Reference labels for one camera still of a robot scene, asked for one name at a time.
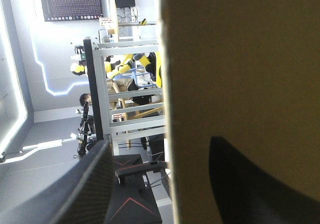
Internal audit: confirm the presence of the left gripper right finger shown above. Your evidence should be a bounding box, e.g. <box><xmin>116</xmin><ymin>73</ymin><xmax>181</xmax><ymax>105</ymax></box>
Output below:
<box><xmin>208</xmin><ymin>136</ymin><xmax>320</xmax><ymax>224</ymax></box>

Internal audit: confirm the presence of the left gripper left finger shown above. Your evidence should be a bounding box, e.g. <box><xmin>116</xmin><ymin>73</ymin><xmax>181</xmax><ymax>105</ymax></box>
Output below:
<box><xmin>0</xmin><ymin>139</ymin><xmax>116</xmax><ymax>224</ymax></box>

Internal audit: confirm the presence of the brown cardboard box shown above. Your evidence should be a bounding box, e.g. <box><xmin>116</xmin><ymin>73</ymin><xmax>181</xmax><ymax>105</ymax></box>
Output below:
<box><xmin>159</xmin><ymin>0</ymin><xmax>320</xmax><ymax>224</ymax></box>

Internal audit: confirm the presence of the black chair with red lines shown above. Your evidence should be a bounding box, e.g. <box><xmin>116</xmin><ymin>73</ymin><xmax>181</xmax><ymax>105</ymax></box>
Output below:
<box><xmin>104</xmin><ymin>154</ymin><xmax>169</xmax><ymax>224</ymax></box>

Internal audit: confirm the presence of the person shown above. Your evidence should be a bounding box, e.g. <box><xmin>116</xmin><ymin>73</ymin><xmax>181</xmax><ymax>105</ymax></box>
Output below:
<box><xmin>79</xmin><ymin>93</ymin><xmax>94</xmax><ymax>116</ymax></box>

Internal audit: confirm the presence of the white metal rack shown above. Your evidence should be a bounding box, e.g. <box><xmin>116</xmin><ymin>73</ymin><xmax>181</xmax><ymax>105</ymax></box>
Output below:
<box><xmin>91</xmin><ymin>39</ymin><xmax>167</xmax><ymax>156</ymax></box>

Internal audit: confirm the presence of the yellow robot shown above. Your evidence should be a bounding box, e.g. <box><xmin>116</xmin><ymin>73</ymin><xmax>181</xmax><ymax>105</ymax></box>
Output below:
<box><xmin>70</xmin><ymin>52</ymin><xmax>164</xmax><ymax>89</ymax></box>

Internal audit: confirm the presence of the black camera tripod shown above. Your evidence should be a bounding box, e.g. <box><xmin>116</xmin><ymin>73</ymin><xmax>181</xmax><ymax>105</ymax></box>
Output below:
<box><xmin>73</xmin><ymin>101</ymin><xmax>97</xmax><ymax>159</ymax></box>

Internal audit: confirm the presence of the dark wall display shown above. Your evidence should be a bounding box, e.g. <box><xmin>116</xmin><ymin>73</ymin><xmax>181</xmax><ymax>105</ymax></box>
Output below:
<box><xmin>38</xmin><ymin>0</ymin><xmax>104</xmax><ymax>22</ymax></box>

